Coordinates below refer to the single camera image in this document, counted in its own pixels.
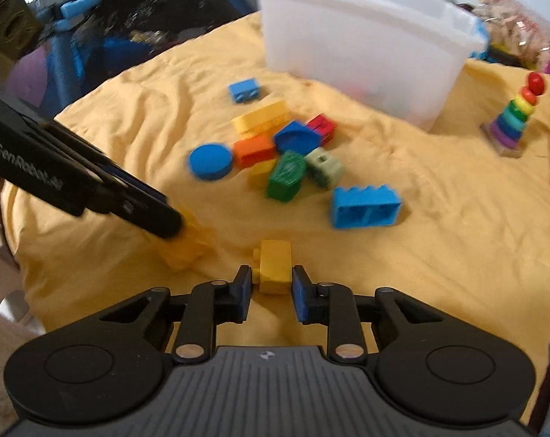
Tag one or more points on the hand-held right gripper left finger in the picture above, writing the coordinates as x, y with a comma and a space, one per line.
244, 292

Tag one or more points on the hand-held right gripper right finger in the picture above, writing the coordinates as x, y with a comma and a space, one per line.
302, 293

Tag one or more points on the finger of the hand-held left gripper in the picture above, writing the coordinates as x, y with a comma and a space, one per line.
152, 221
133, 185

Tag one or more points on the small yellow building brick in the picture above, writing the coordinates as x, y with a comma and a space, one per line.
275, 264

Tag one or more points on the white plastic storage bin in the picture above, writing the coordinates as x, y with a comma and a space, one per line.
361, 41

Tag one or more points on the blue round disc block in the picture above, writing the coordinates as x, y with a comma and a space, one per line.
211, 161

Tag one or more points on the large blue building brick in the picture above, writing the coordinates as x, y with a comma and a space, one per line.
368, 207

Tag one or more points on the green building block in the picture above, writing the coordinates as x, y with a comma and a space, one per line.
286, 177

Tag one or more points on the tiny yellow building brick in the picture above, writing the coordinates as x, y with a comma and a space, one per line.
261, 174

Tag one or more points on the white plastic stool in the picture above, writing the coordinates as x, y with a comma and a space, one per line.
1, 277

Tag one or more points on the orange building brick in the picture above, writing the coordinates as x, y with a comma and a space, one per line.
254, 151

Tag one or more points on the pale green building brick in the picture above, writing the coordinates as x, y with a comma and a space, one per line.
325, 168

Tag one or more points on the yellow cloth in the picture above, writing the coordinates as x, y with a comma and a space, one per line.
439, 259

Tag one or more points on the long yellow building brick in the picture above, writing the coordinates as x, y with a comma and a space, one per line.
259, 118

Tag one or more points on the brown cardboard box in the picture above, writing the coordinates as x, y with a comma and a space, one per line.
8, 18

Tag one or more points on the small blue building brick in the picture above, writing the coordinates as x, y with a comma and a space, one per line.
244, 90

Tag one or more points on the blue hexagonal block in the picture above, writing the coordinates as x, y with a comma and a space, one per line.
295, 139

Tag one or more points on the blue mesh playpen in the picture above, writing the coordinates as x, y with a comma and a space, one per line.
133, 22

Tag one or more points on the red building brick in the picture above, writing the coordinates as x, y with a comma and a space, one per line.
322, 127

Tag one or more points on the bag of wooden blocks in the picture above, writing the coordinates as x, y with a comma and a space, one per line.
516, 27

